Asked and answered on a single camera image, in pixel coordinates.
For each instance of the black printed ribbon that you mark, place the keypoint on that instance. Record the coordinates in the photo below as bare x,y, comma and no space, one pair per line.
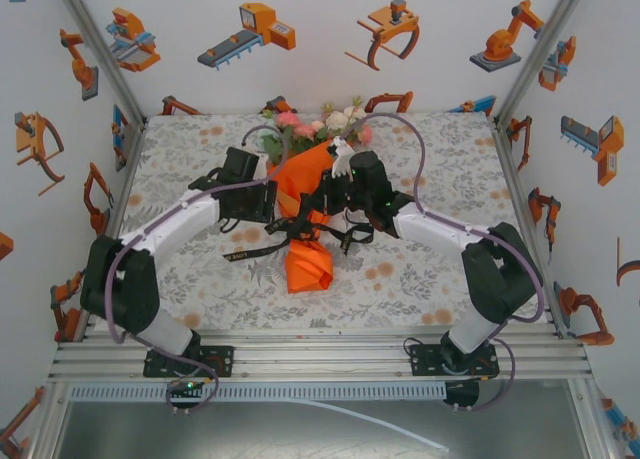
255,251

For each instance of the light blue fake flower stem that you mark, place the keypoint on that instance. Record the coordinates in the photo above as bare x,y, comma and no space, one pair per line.
270,138

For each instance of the large pink fake rose stem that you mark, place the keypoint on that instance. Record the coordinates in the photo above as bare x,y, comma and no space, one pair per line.
365,135

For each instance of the orange wrapping paper sheet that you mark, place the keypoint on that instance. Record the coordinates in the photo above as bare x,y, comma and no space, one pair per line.
307,269

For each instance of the white fake rose stem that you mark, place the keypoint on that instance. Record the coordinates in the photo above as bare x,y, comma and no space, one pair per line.
342,119

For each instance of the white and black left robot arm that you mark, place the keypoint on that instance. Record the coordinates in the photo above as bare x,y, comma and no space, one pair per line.
120,289

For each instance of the floral patterned tablecloth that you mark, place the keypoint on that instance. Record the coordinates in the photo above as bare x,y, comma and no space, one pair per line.
400,289

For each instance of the small circuit board green light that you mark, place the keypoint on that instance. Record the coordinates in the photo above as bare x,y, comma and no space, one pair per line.
189,385

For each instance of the small black controller box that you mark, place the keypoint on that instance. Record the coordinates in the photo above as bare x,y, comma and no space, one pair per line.
462,393

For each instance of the thin white tube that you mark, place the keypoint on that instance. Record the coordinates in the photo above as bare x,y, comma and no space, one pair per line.
390,428

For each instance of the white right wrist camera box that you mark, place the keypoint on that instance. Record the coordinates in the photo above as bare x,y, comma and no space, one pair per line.
342,159

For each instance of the aluminium left side rail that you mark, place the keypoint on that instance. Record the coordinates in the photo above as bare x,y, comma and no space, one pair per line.
122,179

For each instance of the aluminium rail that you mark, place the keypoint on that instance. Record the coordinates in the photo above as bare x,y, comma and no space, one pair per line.
122,179
507,154

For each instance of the aluminium right side rail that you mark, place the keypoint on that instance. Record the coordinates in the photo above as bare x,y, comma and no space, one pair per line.
507,154

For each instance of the aluminium base frame rails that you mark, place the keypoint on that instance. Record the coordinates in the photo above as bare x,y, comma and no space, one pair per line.
325,359

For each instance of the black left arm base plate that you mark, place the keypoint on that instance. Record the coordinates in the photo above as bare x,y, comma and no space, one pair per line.
220,361

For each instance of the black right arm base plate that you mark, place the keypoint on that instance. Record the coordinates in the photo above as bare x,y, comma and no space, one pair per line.
425,361

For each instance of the aluminium left corner post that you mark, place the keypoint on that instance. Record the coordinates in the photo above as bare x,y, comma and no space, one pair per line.
101,54

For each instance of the aluminium corner post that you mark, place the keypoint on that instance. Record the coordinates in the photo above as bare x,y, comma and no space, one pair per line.
101,54
541,54

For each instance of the aluminium right corner post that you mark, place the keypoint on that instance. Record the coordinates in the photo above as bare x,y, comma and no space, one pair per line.
541,54

